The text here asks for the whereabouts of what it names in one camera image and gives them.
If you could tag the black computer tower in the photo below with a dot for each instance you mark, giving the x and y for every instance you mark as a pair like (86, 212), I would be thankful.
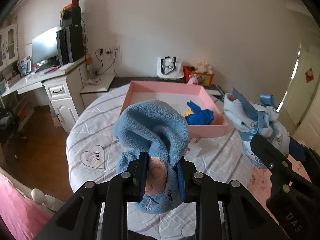
(70, 45)

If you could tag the light blue printed cloth bundle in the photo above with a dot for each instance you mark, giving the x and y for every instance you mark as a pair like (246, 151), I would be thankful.
(252, 119)

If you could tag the white glass-door cabinet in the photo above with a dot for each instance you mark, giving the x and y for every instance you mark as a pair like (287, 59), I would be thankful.
(9, 52)

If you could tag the white desk with drawers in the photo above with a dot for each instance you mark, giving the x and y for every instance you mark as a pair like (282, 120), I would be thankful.
(63, 87)

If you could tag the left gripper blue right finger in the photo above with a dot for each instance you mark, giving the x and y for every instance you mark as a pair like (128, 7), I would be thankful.
(186, 185)

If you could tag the yellow crocheted toy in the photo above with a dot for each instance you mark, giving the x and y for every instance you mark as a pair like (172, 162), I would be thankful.
(188, 112)

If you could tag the white tote bag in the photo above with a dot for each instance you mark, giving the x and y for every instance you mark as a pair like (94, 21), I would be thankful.
(169, 68)

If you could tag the black office chair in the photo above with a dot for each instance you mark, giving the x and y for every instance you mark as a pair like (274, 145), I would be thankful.
(9, 130)

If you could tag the pink white plush toy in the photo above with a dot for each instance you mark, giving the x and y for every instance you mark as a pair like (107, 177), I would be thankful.
(193, 80)

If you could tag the cream plush toy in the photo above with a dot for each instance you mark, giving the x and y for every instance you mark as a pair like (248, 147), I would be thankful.
(204, 68)

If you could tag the low black white bench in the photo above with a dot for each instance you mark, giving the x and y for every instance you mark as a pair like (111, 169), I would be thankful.
(144, 84)

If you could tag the pink shallow box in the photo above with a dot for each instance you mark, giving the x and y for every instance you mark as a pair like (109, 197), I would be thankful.
(179, 103)

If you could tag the pink bedsheet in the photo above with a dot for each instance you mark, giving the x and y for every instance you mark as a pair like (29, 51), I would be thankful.
(23, 219)

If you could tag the royal blue knitted toy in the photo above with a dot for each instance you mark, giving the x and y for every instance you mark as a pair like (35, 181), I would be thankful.
(200, 116)

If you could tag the black computer monitor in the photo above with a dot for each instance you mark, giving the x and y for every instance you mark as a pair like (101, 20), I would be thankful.
(44, 46)

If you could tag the black box on tower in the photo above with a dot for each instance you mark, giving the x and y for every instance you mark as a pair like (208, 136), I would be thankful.
(70, 16)

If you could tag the orange toy storage box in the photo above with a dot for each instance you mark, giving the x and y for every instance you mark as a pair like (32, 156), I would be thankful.
(205, 80)

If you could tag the blue fleece elephant pouch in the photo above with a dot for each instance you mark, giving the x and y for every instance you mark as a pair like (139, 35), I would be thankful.
(156, 128)

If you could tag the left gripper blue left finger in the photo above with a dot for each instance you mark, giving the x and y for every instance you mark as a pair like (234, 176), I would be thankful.
(140, 174)

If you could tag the striped white quilt cover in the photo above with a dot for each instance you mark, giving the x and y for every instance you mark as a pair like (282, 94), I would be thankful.
(102, 143)

